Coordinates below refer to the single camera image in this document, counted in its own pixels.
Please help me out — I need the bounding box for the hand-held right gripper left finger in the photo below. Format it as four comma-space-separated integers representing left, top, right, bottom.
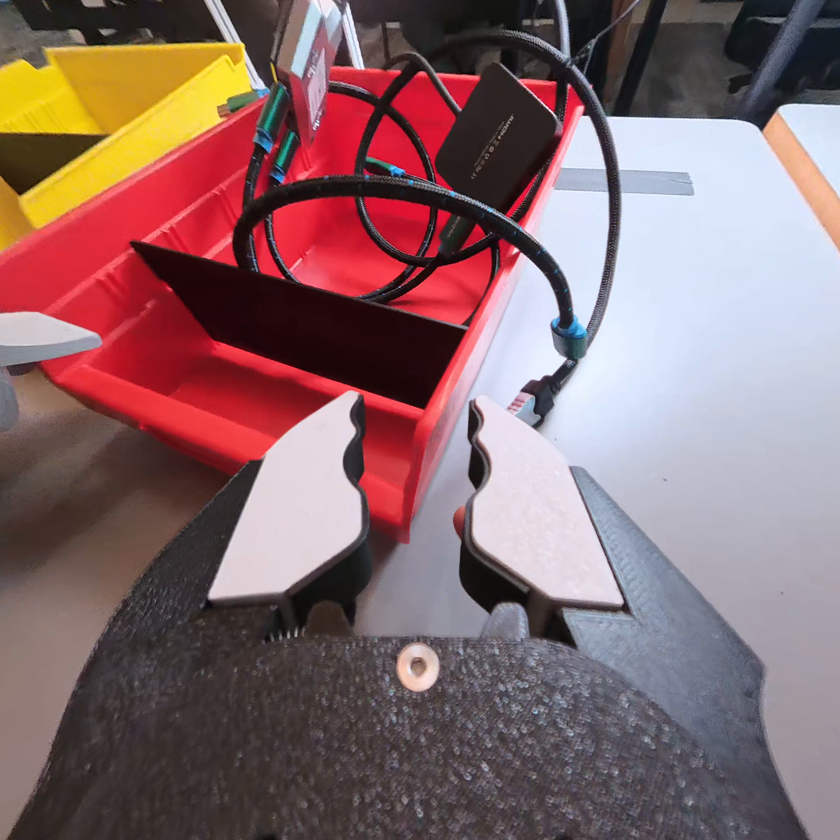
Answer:
206, 391, 370, 608

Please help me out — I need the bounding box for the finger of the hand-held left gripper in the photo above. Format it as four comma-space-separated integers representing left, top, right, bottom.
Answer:
0, 311, 103, 368

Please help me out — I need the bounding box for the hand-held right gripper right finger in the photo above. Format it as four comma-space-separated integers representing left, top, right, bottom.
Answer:
459, 395, 626, 611

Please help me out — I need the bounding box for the red plastic bin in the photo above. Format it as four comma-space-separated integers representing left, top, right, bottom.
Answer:
0, 66, 585, 544

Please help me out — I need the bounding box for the yellow plastic bin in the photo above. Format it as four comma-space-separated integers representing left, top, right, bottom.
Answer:
0, 42, 253, 250

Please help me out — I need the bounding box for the thick black braided hdmi cable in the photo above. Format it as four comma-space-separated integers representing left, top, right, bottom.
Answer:
233, 82, 588, 362

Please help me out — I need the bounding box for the black HDMI switch box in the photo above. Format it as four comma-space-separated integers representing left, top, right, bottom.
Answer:
270, 0, 621, 429

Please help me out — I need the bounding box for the dark grey usb hub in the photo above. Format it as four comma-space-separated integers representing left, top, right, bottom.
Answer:
384, 51, 564, 214

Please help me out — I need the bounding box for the black bin divider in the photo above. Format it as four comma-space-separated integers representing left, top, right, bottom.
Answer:
131, 241, 468, 409
0, 131, 109, 194

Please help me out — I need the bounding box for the grey tape strip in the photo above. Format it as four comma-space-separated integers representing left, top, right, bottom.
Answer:
554, 167, 695, 196

